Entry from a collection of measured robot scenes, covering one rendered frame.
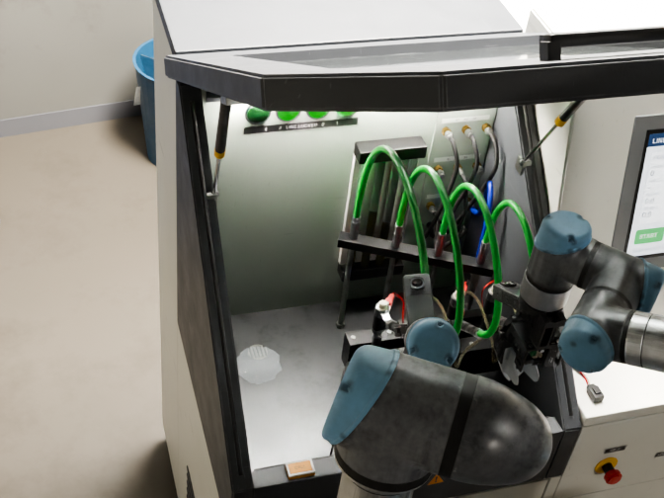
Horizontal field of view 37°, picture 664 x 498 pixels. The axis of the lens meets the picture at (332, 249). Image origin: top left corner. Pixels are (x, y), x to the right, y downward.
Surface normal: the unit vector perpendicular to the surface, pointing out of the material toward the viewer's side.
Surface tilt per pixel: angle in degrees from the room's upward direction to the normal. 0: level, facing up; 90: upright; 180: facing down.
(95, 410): 0
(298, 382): 0
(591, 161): 76
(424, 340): 45
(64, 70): 90
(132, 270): 0
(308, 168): 90
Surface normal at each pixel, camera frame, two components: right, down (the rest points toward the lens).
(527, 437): 0.65, -0.06
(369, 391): -0.13, -0.27
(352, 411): -0.26, 0.15
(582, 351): -0.50, 0.54
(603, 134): 0.29, 0.47
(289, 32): 0.10, -0.74
